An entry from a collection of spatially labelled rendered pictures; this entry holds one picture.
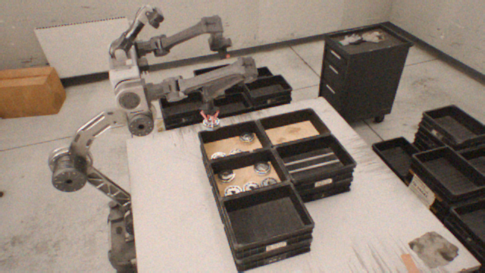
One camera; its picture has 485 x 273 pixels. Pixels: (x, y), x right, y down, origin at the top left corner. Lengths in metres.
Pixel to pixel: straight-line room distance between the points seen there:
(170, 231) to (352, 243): 0.98
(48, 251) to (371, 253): 2.32
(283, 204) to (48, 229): 2.06
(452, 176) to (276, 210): 1.41
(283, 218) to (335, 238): 0.31
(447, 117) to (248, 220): 2.11
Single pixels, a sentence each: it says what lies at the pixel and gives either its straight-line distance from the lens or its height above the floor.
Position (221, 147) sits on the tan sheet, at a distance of 2.28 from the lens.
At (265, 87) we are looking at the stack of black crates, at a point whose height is 0.49.
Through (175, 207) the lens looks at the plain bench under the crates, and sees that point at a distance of 2.15.
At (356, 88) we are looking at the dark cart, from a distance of 3.50.
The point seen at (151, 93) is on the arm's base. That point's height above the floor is 1.47.
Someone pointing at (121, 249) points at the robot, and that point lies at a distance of 2.65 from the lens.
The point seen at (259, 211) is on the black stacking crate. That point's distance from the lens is 1.90.
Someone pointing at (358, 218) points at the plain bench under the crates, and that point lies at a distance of 2.11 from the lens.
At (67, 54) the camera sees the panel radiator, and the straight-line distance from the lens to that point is 4.87.
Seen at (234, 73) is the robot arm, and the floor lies 1.54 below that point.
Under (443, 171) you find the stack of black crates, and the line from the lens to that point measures 2.88.
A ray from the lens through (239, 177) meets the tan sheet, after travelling 2.07.
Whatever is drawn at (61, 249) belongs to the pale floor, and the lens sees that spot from 3.16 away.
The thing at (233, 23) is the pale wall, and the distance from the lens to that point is 5.05.
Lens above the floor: 2.31
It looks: 40 degrees down
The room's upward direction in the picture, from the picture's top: 3 degrees counter-clockwise
